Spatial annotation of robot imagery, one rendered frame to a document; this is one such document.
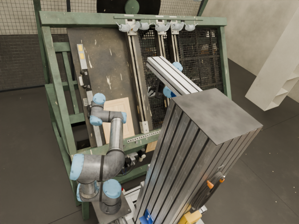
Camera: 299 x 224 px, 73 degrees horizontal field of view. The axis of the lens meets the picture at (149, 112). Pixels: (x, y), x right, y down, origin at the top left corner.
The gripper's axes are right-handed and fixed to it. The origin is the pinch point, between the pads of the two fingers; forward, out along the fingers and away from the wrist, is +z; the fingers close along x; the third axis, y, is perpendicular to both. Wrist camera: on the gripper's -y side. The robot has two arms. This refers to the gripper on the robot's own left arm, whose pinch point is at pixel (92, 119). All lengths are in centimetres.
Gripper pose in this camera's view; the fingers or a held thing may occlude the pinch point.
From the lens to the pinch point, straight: 160.0
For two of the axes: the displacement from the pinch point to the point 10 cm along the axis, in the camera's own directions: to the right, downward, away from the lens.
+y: -3.4, -9.1, 2.4
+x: -8.6, 1.9, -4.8
